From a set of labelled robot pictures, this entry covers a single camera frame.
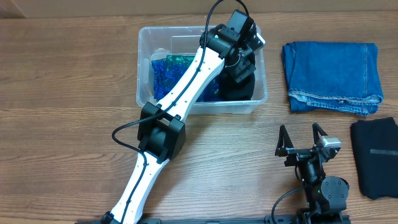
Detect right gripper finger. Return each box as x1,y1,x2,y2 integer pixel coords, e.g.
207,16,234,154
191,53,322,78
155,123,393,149
276,125,294,150
312,123,328,144

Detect small black cloth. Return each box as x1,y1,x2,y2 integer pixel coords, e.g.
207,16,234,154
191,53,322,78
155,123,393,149
218,67,255,101

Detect large black cloth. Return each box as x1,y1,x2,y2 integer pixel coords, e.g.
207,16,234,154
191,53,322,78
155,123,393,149
350,117,397,200

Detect blue green sequin cloth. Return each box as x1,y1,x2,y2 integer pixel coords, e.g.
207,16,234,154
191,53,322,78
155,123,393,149
151,55,223,102

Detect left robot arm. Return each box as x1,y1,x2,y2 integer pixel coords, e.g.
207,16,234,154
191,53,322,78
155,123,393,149
101,10,257,223

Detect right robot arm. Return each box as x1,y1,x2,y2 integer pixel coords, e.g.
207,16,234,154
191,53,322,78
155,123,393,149
267,123,351,224

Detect folded blue denim jeans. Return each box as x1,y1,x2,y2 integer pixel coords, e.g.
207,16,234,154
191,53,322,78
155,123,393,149
281,41,384,116

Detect clear plastic storage bin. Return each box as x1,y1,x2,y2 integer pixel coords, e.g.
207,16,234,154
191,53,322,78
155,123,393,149
136,26,268,114

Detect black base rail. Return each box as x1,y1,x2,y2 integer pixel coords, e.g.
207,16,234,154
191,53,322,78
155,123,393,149
74,214,352,224

